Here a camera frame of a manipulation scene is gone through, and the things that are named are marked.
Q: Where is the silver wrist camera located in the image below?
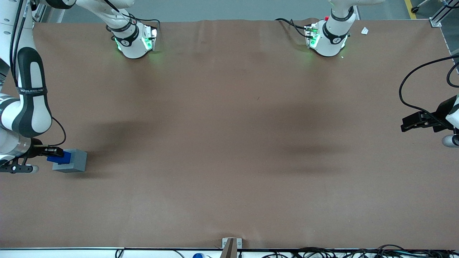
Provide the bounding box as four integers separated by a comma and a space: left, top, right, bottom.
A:
0, 164, 39, 175
442, 134, 459, 148

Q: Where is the blue cube part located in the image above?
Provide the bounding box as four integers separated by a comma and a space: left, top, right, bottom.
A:
47, 150, 72, 165

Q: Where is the black cable bundle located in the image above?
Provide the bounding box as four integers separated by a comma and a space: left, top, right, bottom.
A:
262, 245, 459, 258

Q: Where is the black right arm base cable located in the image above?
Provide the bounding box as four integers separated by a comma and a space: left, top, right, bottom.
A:
108, 0, 161, 36

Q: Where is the gray square base block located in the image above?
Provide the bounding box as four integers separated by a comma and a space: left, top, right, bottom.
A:
52, 149, 88, 173

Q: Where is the brown table cover sheet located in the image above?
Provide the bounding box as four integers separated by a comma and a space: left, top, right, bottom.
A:
0, 18, 459, 250

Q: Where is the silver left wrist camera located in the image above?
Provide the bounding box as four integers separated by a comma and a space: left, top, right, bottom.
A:
442, 134, 459, 148

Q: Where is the black left arm base cable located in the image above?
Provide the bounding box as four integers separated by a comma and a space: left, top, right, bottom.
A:
275, 18, 311, 38

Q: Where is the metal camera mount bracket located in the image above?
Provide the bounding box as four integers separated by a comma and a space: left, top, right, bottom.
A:
222, 238, 242, 258

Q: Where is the black caster wheel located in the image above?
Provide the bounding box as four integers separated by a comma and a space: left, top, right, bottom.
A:
411, 0, 431, 14

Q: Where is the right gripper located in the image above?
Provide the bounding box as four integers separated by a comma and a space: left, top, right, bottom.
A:
0, 140, 65, 166

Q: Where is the short black curved cable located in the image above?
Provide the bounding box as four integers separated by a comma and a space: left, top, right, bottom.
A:
446, 62, 459, 89

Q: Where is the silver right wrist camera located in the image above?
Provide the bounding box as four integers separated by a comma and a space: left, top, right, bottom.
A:
0, 164, 39, 175

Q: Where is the long black looped cable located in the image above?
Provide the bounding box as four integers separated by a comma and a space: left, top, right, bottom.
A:
399, 54, 459, 126

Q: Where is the black arm base cable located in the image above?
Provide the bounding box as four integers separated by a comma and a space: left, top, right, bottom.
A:
108, 0, 161, 36
275, 18, 311, 38

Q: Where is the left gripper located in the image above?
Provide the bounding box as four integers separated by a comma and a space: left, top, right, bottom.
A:
401, 95, 459, 133

